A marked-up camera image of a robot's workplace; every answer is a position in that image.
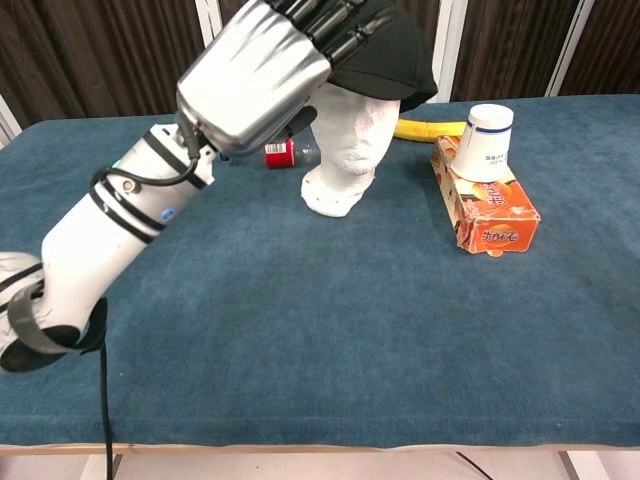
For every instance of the yellow banana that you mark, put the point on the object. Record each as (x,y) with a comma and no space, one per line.
(425,130)

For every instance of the blue table cloth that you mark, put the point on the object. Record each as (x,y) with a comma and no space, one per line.
(320,310)

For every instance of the white foam mannequin head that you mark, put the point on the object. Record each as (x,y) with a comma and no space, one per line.
(350,155)

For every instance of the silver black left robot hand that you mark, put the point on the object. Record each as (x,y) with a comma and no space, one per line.
(265,75)

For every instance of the clear bottle with red label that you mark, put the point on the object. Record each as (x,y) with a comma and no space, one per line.
(285,152)

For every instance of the white paper cup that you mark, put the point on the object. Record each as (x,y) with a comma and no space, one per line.
(484,142)

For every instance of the metal table leg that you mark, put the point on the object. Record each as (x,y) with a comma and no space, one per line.
(116,466)
(575,465)

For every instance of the white partition post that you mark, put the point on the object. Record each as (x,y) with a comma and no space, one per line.
(567,47)
(445,50)
(207,20)
(7,122)

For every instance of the dark brown curtain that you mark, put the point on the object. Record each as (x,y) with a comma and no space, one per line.
(100,50)

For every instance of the orange snack box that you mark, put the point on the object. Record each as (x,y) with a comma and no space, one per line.
(492,215)

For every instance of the black baseball cap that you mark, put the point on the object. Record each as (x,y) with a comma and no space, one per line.
(390,60)

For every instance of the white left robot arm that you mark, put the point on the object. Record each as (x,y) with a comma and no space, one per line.
(110,235)

